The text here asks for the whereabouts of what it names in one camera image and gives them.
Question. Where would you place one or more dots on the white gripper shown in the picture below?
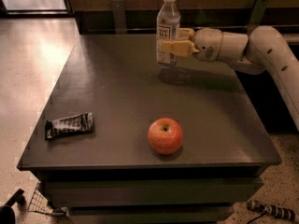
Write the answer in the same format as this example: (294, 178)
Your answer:
(206, 44)

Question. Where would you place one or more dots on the clear plastic tea bottle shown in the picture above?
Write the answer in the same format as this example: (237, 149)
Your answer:
(167, 28)

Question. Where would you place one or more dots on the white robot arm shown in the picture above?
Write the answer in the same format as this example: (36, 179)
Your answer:
(264, 49)

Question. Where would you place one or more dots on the red apple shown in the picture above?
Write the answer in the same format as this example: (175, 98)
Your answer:
(165, 136)

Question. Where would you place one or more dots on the dark snack bar wrapper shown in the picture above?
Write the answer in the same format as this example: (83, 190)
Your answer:
(78, 124)

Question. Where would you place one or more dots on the dark grey table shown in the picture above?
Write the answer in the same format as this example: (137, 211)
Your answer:
(112, 175)

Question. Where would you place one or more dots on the striped power strip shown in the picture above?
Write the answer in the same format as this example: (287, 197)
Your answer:
(273, 211)

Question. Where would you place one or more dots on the black object on floor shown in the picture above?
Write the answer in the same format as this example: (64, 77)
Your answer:
(7, 214)

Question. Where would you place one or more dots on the left metal bracket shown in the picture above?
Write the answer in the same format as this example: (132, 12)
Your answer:
(119, 16)

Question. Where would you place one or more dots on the metal bracket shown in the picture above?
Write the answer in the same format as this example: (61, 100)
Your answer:
(119, 16)
(256, 15)

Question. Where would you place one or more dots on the right metal bracket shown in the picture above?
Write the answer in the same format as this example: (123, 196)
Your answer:
(256, 15)

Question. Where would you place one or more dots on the wire mesh basket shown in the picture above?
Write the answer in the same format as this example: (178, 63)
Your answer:
(40, 205)

